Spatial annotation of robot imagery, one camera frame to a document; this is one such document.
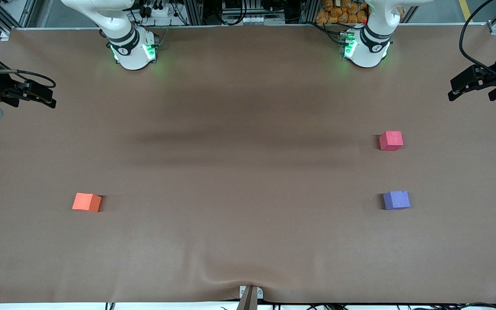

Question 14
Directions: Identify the bag of orange items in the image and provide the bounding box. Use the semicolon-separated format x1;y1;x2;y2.
316;0;403;25

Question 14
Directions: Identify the metal clamp bracket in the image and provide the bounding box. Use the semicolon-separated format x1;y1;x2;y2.
239;285;264;300

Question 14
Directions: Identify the brown table mat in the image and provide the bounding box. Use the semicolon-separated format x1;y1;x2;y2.
0;24;496;304

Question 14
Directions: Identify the white power strip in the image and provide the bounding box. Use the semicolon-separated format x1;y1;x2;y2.
138;2;171;18

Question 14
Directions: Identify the purple foam block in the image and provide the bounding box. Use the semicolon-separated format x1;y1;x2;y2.
382;191;411;211

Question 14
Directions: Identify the orange foam block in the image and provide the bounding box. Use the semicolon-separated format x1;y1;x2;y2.
72;192;102;213

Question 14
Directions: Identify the aluminium frame post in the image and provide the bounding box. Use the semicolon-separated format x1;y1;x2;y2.
186;0;203;25
301;0;317;24

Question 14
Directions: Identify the black base cable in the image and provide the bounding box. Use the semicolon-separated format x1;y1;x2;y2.
312;22;343;44

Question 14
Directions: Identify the black electronics box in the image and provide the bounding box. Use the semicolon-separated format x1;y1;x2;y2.
222;0;248;13

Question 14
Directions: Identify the red foam block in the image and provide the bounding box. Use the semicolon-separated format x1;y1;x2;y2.
379;131;404;152

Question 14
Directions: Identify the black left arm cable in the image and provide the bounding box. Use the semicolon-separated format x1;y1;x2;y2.
459;0;496;82

